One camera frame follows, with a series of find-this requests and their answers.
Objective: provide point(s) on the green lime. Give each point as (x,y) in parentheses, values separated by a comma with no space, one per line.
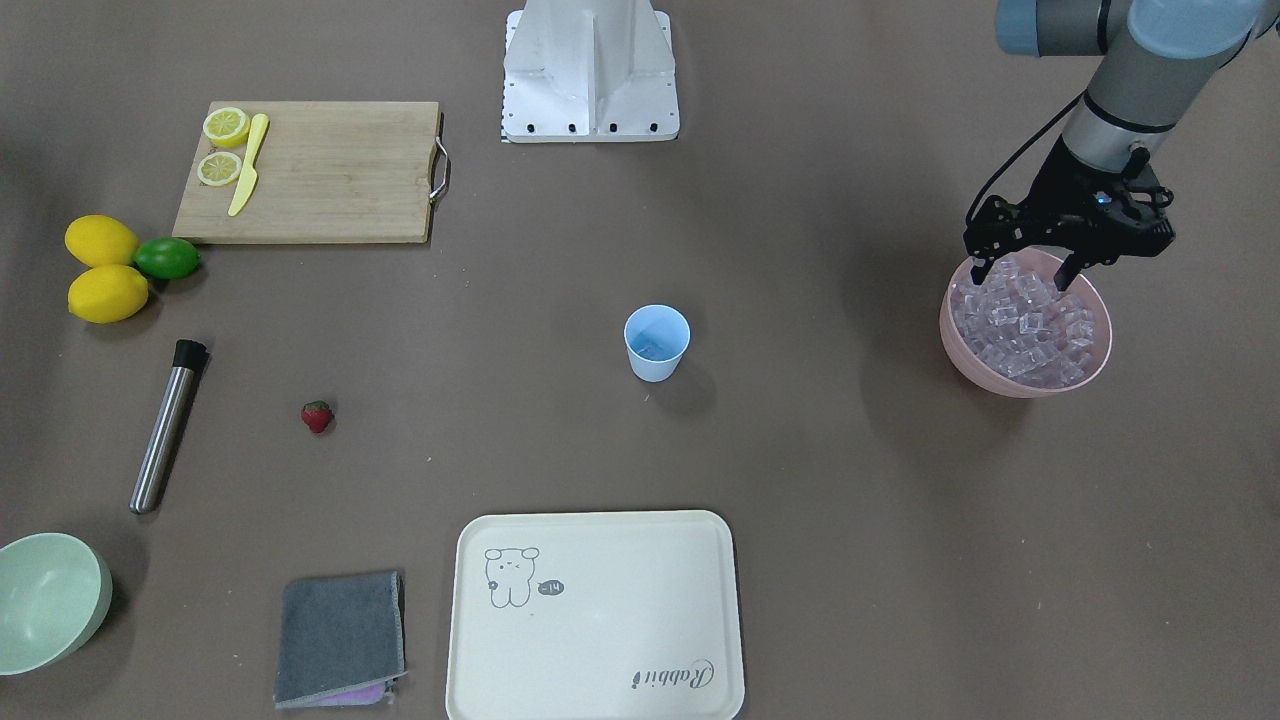
(167,258)

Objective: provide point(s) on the red strawberry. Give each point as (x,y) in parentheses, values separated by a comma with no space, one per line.
(317,416)

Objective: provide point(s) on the mint green bowl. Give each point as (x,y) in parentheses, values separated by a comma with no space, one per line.
(55,592)

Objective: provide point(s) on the steel muddler black tip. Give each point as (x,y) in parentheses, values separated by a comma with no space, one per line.
(189,361)

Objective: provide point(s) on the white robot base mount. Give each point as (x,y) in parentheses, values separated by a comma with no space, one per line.
(589,71)

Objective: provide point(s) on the wooden cutting board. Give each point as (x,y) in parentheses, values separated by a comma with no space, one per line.
(329,172)

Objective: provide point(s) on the yellow plastic knife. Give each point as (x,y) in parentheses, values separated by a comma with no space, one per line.
(249,176)

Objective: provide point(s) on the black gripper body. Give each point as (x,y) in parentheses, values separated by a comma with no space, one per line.
(1062,188)

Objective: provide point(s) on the lemon slice lower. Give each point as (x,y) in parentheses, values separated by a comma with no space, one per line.
(218,169)

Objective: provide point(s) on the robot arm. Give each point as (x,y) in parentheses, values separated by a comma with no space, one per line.
(1155,59)

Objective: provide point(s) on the pink bowl of ice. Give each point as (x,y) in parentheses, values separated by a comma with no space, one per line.
(1018,336)

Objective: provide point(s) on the yellow lemon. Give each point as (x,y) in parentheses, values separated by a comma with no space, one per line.
(107,294)
(99,240)

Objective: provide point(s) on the grey folded cloth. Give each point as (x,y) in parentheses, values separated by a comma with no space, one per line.
(341,642)

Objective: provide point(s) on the light blue plastic cup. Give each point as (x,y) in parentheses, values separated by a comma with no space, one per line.
(665,325)

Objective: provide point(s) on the lemon slice upper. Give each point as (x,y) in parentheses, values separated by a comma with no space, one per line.
(227,128)

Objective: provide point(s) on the lemon slice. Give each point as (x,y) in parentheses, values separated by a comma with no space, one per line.
(227,128)
(218,169)

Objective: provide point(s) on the yellow lemon upper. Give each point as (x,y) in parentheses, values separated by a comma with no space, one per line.
(99,240)

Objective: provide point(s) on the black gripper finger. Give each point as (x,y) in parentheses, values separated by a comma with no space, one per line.
(1070,268)
(983,261)

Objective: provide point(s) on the yellow lemon lower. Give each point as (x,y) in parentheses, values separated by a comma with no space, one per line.
(107,294)

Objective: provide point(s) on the cream rabbit tray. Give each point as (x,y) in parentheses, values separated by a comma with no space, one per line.
(596,615)

